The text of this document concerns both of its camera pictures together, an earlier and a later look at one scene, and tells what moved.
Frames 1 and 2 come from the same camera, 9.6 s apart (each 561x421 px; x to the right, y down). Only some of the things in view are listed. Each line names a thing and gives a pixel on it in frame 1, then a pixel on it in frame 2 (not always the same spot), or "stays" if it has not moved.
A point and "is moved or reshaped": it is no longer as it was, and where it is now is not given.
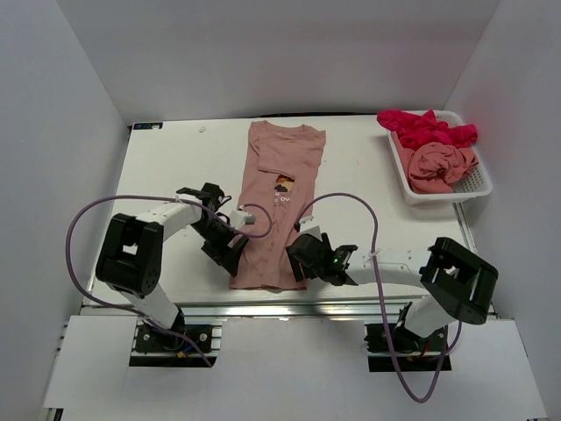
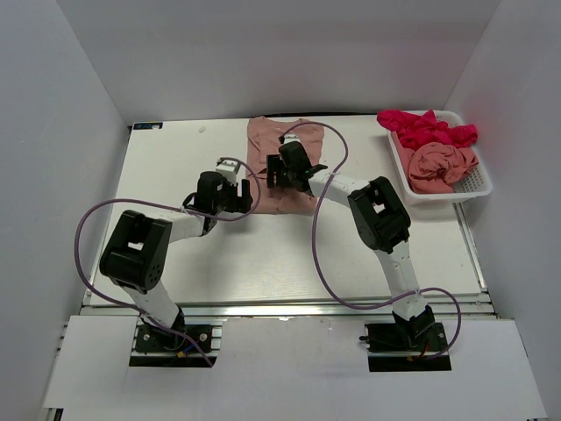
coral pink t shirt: [433, 167] stays
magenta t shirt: [413, 131] stays
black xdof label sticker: [147, 125] stays
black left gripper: [218, 253] → [239, 203]
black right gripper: [297, 270] → [274, 164]
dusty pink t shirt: [278, 189] is moved or reshaped
